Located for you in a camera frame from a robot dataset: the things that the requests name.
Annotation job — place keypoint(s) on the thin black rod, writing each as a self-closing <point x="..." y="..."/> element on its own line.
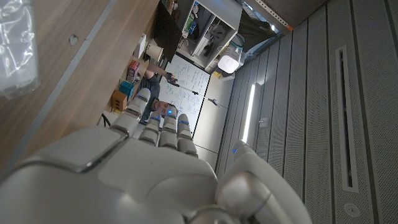
<point x="194" y="92"/>

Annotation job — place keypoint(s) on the long ceiling air slot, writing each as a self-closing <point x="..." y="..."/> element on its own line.
<point x="345" y="124"/>

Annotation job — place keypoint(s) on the round ceiling fitting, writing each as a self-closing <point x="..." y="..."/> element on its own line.
<point x="352" y="210"/>

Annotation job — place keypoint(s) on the blue cube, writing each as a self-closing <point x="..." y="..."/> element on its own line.
<point x="127" y="88"/>

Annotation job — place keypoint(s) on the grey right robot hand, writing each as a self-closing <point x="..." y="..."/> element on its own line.
<point x="124" y="180"/>

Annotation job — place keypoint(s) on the seated person dark shirt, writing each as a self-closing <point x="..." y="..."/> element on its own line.
<point x="152" y="82"/>

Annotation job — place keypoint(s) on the ceiling light strip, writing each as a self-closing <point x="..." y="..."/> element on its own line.
<point x="248" y="112"/>

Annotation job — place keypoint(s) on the brown wooden block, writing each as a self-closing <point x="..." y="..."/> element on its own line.
<point x="119" y="100"/>

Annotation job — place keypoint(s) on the clear plastic bag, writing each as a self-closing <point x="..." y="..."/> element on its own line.
<point x="15" y="46"/>

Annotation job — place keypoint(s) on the white rounded device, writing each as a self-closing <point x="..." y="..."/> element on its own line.
<point x="228" y="63"/>

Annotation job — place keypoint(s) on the white shelf cabinet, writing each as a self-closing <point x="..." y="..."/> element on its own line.
<point x="222" y="11"/>

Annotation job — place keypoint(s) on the small white box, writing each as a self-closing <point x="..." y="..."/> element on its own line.
<point x="140" y="46"/>

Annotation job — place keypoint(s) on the whiteboard with writing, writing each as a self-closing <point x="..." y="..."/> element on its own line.
<point x="189" y="81"/>

